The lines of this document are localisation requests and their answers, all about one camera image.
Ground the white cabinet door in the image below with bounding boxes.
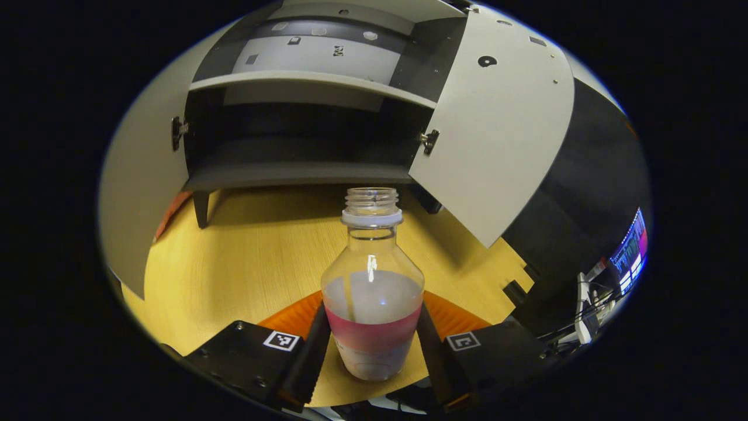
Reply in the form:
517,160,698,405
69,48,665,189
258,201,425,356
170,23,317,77
98,23,234,300
409,6,576,249

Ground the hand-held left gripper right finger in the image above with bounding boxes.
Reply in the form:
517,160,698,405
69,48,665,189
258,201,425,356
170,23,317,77
416,291,550,413

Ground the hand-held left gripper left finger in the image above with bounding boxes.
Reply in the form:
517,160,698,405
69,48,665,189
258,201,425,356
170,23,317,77
184,291,333,413

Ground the white monitor stand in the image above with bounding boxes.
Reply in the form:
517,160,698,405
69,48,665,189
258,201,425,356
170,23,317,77
575,272,608,346

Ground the clear plastic bottle pink label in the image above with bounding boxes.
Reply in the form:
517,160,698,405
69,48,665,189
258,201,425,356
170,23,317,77
320,187,425,382

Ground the white cabinet shelf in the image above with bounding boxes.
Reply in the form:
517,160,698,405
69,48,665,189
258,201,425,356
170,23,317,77
188,70,438,110

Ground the computer monitor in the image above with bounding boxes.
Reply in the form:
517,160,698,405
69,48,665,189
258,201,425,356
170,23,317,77
608,208,649,296

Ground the white cabinet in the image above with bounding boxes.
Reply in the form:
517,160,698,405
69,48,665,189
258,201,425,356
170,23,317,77
98,0,576,300

